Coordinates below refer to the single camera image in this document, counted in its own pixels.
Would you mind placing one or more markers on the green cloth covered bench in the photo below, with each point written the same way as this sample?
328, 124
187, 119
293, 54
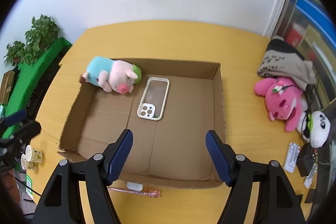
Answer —
31, 82

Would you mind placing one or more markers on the small potted plant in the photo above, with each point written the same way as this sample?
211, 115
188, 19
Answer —
14, 53

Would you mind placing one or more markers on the white clear phone case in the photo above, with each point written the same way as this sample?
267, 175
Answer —
153, 100

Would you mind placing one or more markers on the white earbuds case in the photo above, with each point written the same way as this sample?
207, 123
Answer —
134, 186

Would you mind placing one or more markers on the pink transparent pen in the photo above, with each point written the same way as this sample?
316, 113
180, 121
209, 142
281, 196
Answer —
149, 193

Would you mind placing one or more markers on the brown cardboard box tray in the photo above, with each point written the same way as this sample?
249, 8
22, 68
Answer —
170, 152

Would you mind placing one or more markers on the black power adapter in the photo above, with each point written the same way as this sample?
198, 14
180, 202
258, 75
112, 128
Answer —
305, 160

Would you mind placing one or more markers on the paper cup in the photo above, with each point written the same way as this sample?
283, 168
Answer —
33, 155

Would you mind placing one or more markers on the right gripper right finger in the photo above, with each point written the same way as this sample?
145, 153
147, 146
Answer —
276, 200

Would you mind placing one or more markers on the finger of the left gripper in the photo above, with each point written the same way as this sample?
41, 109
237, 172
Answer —
13, 118

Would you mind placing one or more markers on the magenta plush toy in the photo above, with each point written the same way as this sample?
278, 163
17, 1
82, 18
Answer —
282, 100

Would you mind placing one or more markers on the white small package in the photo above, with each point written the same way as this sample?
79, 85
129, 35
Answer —
291, 157

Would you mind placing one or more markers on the beige printed cloth bag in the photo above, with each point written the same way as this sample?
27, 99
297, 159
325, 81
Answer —
283, 60

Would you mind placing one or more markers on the pink pig plush toy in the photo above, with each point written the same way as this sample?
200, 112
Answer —
112, 75

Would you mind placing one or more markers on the white panda plush toy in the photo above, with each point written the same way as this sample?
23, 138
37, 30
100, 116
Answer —
314, 128

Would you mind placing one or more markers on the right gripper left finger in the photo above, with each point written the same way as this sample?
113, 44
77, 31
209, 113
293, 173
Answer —
60, 201

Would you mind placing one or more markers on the green potted plant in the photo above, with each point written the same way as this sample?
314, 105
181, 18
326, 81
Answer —
39, 37

